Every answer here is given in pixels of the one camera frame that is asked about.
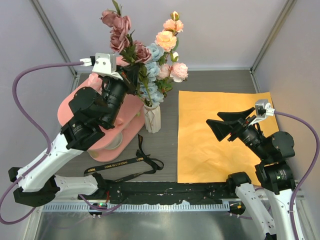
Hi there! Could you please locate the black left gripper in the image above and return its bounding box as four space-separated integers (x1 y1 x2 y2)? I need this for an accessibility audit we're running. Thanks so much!
102 63 140 127

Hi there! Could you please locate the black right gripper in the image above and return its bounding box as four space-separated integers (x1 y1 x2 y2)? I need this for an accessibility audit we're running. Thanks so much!
206 106 271 160

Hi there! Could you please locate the mauve rose stem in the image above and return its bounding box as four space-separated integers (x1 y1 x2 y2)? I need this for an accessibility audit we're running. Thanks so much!
100 0 153 107

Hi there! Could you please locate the blue flower stem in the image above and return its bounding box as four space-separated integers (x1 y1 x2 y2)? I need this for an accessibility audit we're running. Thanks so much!
139 43 165 108

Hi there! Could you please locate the orange wrapping paper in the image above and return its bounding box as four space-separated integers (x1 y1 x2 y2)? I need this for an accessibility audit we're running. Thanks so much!
177 91 272 186

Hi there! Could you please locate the light pink peony stem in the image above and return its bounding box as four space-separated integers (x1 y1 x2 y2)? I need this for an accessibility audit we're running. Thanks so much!
155 51 189 98

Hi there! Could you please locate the peach rose stem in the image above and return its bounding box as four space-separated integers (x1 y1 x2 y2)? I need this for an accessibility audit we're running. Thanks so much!
154 11 184 66

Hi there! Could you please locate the black ribbon gold lettering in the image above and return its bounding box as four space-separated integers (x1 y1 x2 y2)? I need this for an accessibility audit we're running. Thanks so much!
83 134 165 183

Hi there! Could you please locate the pink rose stem large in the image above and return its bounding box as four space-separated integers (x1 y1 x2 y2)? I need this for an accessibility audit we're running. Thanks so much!
88 73 101 90

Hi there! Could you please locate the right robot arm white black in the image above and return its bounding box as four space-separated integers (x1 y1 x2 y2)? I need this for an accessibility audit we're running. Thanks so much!
206 103 305 240

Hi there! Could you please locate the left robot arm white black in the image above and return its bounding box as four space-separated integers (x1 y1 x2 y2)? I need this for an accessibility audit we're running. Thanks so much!
8 65 140 208

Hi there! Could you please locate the white ribbed ceramic vase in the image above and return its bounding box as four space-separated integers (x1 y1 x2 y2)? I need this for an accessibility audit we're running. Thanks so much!
143 105 161 134

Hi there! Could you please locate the pink wooden tiered shelf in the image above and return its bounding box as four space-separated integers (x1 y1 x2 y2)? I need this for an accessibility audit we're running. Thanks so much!
57 56 146 162

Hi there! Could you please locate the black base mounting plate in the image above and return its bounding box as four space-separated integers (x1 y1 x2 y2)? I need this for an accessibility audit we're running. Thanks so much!
77 180 256 206

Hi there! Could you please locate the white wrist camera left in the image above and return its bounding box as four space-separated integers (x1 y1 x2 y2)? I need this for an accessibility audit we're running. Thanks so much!
79 53 123 81

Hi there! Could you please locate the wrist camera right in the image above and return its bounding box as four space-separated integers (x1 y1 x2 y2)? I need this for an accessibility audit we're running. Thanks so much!
249 99 275 126

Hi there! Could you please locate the white slotted cable duct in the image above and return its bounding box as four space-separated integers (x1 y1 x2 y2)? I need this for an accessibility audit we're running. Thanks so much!
42 201 230 213

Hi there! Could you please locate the aluminium frame post left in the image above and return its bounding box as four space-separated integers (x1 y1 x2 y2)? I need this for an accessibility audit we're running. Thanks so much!
29 0 71 63

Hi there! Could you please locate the aluminium frame post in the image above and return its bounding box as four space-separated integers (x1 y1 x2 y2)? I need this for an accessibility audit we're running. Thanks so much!
29 0 71 63
249 0 298 76

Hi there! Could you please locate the aluminium frame post right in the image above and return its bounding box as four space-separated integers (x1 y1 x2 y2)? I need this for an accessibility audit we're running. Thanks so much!
249 0 298 76

